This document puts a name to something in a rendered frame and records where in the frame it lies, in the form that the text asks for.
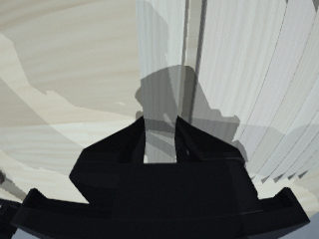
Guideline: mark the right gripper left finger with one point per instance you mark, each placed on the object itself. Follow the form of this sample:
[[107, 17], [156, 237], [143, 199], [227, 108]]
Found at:
[[123, 146]]

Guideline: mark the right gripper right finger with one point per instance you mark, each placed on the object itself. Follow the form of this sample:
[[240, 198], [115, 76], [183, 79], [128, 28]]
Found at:
[[201, 146]]

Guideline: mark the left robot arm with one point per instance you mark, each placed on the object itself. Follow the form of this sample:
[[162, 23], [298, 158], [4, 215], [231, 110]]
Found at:
[[7, 211]]

